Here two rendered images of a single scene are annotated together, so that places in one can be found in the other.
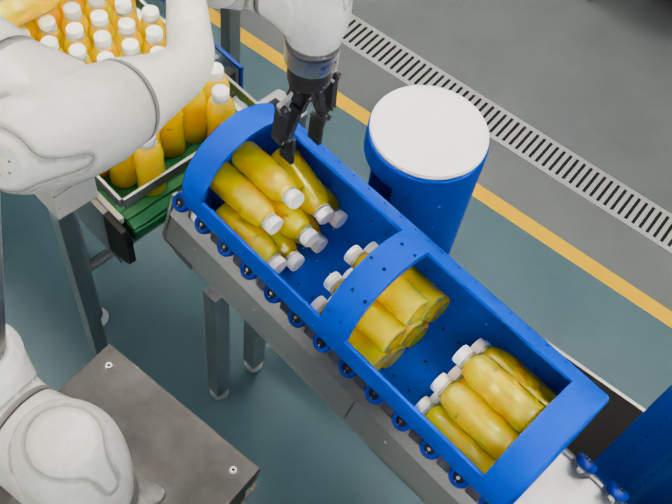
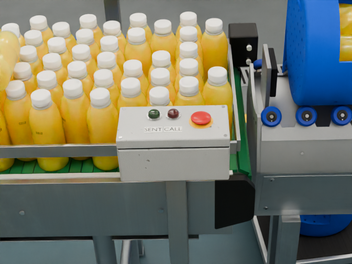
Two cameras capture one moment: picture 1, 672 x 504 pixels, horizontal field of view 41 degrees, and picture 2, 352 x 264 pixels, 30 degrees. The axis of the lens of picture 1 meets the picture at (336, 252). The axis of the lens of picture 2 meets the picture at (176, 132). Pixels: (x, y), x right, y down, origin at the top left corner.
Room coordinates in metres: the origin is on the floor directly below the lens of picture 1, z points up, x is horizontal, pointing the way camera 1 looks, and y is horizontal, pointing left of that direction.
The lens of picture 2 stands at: (0.30, 1.16, 1.82)
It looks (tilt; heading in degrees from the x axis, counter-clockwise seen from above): 39 degrees down; 325
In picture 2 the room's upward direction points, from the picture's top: 2 degrees counter-clockwise
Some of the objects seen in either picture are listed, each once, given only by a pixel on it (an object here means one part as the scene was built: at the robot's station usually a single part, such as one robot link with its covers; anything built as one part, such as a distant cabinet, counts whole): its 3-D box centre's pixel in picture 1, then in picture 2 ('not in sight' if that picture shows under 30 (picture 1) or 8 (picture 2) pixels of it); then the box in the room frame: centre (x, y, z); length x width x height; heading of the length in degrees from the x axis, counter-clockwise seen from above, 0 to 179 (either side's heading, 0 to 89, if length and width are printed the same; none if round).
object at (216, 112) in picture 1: (220, 119); (213, 58); (1.33, 0.32, 0.98); 0.07 x 0.07 x 0.16
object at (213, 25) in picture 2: (220, 92); (213, 25); (1.33, 0.32, 1.07); 0.04 x 0.04 x 0.02
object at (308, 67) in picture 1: (312, 49); not in sight; (1.03, 0.10, 1.55); 0.09 x 0.09 x 0.06
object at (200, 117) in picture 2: not in sight; (200, 118); (1.03, 0.59, 1.11); 0.04 x 0.04 x 0.01
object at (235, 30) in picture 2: not in sight; (242, 47); (1.36, 0.20, 0.95); 0.10 x 0.07 x 0.10; 143
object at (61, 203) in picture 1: (47, 164); (174, 142); (1.06, 0.63, 1.05); 0.20 x 0.10 x 0.10; 53
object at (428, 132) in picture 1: (429, 130); not in sight; (1.36, -0.16, 1.03); 0.28 x 0.28 x 0.01
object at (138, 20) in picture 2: not in sight; (138, 20); (1.46, 0.44, 1.07); 0.04 x 0.04 x 0.02
